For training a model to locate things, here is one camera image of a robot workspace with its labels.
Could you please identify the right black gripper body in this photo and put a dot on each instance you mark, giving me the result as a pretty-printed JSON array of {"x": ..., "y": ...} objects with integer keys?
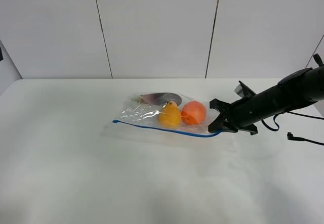
[{"x": 240, "y": 115}]

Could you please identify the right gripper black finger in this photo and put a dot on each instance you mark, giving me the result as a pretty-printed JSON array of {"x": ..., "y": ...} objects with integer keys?
[
  {"x": 221, "y": 124},
  {"x": 220, "y": 106}
]

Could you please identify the clear zip bag blue seal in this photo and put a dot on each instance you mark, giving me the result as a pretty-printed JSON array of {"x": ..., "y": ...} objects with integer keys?
[{"x": 137, "y": 113}]

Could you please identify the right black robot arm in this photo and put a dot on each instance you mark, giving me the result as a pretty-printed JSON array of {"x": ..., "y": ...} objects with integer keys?
[{"x": 298, "y": 90}]

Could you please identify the orange fruit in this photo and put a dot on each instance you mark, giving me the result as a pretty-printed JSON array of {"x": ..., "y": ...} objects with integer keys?
[{"x": 194, "y": 113}]

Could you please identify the yellow pear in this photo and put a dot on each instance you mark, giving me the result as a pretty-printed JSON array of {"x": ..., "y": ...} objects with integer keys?
[{"x": 170, "y": 116}]

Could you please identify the purple eggplant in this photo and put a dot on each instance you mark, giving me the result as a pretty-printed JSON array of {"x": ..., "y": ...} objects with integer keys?
[{"x": 161, "y": 98}]

